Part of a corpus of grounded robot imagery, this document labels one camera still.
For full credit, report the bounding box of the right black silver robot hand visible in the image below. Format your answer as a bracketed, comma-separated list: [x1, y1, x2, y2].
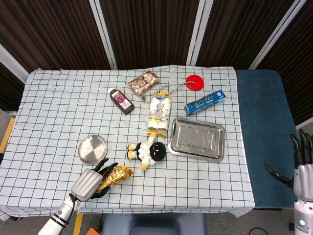
[264, 129, 313, 203]

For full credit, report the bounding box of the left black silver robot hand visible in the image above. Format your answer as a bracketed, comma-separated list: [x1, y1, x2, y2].
[70, 158, 119, 203]

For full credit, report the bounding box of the gold snack packet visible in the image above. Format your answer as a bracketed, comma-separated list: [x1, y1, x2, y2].
[97, 165, 134, 193]

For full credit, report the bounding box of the plush doll black head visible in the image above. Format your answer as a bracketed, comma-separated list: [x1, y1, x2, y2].
[126, 136, 167, 171]

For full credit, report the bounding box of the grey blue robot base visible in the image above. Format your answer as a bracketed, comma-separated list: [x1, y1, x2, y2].
[101, 212, 207, 235]

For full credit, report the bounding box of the round metal plate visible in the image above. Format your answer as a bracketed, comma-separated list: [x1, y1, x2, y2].
[78, 134, 109, 165]

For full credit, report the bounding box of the checked white tablecloth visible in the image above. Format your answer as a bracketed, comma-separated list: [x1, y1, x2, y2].
[0, 65, 255, 221]

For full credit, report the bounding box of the dark juice bottle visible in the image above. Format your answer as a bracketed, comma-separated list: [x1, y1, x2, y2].
[107, 87, 135, 116]

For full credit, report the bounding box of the white yellow snack pack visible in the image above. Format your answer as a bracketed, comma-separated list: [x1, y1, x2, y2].
[146, 92, 172, 139]

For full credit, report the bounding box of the rectangular metal tray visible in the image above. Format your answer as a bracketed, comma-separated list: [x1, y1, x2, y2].
[168, 117, 225, 163]

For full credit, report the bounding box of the brown candy wrapper pack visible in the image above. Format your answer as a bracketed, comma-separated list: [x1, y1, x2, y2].
[128, 70, 160, 96]

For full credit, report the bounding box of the blue toothpaste box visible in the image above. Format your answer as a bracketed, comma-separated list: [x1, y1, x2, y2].
[183, 89, 227, 117]

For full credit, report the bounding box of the red disc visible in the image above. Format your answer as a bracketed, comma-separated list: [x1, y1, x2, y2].
[186, 74, 204, 92]

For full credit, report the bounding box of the brown folding partition screen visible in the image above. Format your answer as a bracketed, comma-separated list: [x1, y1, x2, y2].
[0, 0, 313, 125]

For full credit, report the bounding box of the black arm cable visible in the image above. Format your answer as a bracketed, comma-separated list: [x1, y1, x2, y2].
[62, 193, 81, 228]

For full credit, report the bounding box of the beige braided rope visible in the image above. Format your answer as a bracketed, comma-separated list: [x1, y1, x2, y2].
[139, 83, 190, 103]

